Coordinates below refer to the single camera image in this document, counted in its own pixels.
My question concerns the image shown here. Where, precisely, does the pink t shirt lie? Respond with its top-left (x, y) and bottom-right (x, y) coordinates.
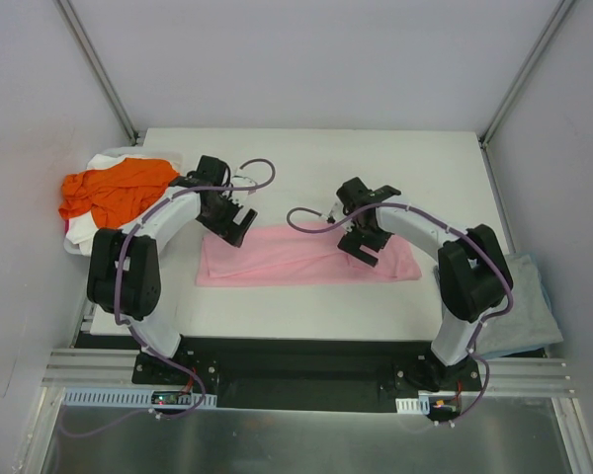
top-left (196, 224), bottom-right (422, 287)

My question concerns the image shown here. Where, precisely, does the blue t shirt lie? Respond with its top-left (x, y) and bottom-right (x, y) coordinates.
top-left (432, 252), bottom-right (554, 359)

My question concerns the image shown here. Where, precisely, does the grey t shirt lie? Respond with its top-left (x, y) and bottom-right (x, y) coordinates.
top-left (475, 254), bottom-right (563, 358)

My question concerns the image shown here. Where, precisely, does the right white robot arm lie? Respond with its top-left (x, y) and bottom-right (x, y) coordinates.
top-left (336, 178), bottom-right (513, 390)

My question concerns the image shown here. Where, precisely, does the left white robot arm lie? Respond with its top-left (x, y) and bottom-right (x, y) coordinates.
top-left (86, 155), bottom-right (276, 384)

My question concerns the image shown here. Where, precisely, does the orange t shirt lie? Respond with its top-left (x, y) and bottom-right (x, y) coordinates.
top-left (58, 157), bottom-right (179, 228)

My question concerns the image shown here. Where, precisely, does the white t shirt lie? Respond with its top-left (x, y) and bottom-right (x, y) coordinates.
top-left (64, 152), bottom-right (182, 258)

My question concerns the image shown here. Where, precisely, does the white plastic bin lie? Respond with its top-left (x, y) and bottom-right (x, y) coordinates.
top-left (61, 145), bottom-right (185, 258)

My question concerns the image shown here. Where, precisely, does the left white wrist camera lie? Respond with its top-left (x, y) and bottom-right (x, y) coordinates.
top-left (228, 175), bottom-right (257, 205)

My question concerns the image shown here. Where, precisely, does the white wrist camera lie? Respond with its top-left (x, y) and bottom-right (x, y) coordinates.
top-left (320, 200), bottom-right (345, 224)
top-left (228, 175), bottom-right (257, 205)

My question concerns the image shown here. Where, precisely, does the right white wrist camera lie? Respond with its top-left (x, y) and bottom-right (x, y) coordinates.
top-left (320, 200), bottom-right (345, 224)

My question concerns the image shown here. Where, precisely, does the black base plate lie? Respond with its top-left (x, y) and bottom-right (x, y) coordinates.
top-left (131, 337), bottom-right (481, 413)

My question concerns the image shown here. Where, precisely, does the right slotted cable duct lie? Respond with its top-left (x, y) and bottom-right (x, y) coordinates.
top-left (395, 396), bottom-right (430, 416)

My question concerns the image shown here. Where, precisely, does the slotted cable duct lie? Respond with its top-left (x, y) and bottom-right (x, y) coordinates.
top-left (63, 388), bottom-right (217, 410)
top-left (395, 396), bottom-right (430, 416)

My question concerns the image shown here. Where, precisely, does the aluminium extrusion rail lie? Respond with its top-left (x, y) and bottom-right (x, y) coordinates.
top-left (42, 295), bottom-right (574, 396)

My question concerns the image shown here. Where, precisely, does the left slotted cable duct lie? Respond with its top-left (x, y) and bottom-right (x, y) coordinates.
top-left (63, 388), bottom-right (217, 410)

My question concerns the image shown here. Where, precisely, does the left aluminium corner post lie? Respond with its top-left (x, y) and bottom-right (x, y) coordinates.
top-left (53, 0), bottom-right (139, 145)

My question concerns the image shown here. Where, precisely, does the aluminium corner post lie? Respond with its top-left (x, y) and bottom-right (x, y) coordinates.
top-left (478, 0), bottom-right (579, 150)
top-left (53, 0), bottom-right (139, 145)

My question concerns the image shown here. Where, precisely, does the right aluminium corner post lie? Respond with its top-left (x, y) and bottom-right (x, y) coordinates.
top-left (478, 0), bottom-right (579, 150)

